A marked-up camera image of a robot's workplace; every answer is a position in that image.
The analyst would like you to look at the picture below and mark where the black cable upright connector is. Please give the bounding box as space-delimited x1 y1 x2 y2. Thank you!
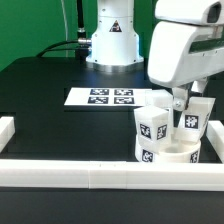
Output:
76 0 86 38

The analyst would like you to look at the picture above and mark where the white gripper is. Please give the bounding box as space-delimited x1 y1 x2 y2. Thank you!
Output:
148 0 224 127

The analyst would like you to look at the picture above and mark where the white paper marker sheet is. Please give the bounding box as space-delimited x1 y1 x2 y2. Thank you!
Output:
64 87 150 106

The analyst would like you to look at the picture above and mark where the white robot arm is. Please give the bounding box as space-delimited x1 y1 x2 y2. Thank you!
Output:
86 0 224 88

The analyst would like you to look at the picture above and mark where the black thick cable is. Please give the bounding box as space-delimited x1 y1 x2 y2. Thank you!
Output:
35 40 92 61

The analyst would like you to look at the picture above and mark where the thin white cable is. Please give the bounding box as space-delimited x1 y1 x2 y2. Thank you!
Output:
60 0 69 58

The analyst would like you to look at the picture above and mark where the white U-shaped fence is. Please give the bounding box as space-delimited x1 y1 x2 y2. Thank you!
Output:
0 116 224 192

